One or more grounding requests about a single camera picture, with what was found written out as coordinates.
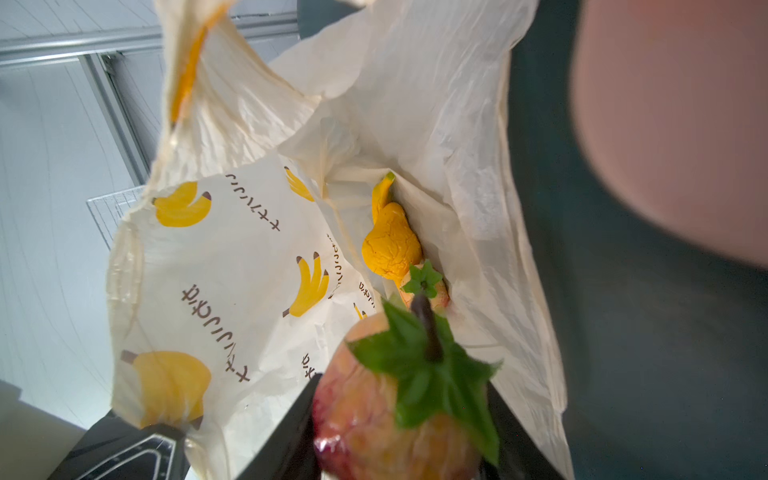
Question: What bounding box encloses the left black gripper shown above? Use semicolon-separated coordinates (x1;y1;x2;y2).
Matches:
50;374;322;480

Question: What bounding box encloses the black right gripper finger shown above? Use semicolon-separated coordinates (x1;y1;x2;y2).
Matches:
479;383;564;480

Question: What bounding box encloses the cream banana-print plastic bag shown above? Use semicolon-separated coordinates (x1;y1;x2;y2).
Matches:
107;1;573;479

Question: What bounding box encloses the yellow toy lemon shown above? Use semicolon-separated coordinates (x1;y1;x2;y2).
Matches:
362;202;423;283

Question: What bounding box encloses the large yellow toy banana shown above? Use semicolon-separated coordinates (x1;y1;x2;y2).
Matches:
371;171;396;224

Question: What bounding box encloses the pink wavy fruit bowl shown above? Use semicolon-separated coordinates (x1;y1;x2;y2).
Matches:
571;1;767;267

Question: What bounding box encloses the white wire basket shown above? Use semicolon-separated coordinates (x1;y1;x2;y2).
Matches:
86;186;144;249

